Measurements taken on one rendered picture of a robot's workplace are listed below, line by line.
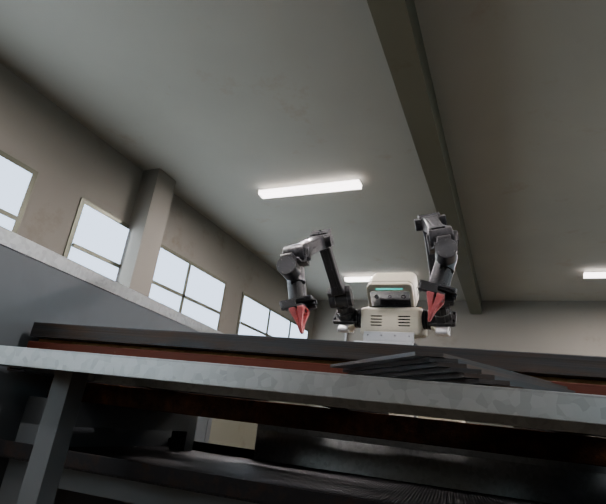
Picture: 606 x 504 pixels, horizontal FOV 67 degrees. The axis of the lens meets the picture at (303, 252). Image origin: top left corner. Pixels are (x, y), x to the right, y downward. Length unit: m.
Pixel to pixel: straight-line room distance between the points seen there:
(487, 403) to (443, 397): 0.05
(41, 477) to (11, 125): 3.99
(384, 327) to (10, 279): 1.43
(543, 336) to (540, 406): 8.45
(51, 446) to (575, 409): 0.80
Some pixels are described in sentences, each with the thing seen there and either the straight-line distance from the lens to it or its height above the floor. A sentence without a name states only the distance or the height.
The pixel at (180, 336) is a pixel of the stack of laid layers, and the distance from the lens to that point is 1.09.
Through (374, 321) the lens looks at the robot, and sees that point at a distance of 2.10.
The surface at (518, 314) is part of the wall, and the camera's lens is 9.12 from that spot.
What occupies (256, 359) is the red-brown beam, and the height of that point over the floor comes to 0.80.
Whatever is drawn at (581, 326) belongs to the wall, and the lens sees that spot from 9.14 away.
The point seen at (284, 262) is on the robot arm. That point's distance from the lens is 1.33.
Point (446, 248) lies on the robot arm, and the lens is 1.27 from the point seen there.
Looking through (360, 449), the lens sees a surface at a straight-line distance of 1.72.
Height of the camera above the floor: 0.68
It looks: 20 degrees up
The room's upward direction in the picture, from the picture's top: 7 degrees clockwise
